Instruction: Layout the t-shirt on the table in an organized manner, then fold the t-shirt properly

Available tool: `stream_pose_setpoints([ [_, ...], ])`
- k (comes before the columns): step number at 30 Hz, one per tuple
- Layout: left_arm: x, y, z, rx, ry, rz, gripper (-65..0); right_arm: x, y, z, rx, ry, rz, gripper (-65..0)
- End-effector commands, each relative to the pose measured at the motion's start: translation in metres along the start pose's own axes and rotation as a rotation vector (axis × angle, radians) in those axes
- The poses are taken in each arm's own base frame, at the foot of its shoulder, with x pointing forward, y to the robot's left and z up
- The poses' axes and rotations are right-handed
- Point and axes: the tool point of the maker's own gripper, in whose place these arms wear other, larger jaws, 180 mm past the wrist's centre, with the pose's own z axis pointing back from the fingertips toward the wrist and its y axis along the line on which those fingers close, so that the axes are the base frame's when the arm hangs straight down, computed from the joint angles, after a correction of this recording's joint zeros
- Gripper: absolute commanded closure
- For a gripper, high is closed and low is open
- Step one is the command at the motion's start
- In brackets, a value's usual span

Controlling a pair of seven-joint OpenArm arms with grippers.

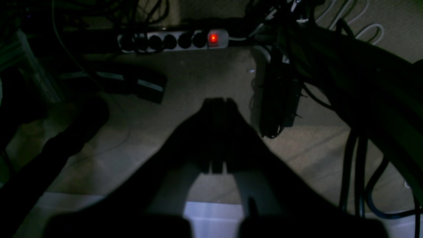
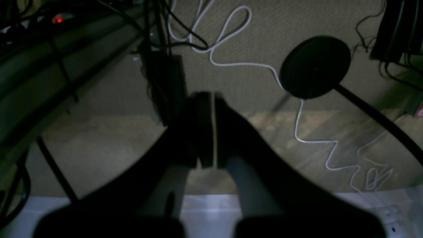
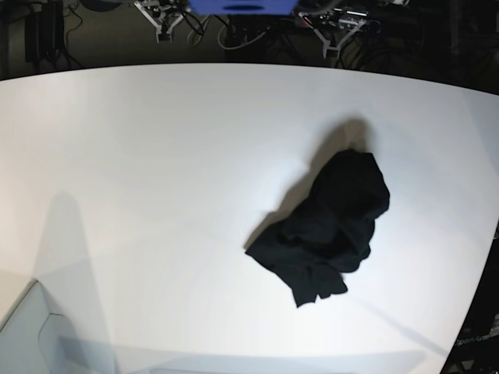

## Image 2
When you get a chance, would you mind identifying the black round stand base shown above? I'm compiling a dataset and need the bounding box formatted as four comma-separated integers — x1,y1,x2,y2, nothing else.
279,36,351,99

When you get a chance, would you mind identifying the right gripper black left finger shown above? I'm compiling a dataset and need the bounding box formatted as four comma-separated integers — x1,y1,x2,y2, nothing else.
33,93,213,238

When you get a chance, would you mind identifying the black power strip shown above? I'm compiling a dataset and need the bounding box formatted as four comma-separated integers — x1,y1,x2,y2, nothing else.
0,10,78,36

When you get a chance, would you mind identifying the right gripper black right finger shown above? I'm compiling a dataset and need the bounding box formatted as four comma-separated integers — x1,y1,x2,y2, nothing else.
215,95,386,238

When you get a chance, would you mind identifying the white cable on floor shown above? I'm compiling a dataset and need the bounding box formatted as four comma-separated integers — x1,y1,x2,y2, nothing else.
167,0,395,193

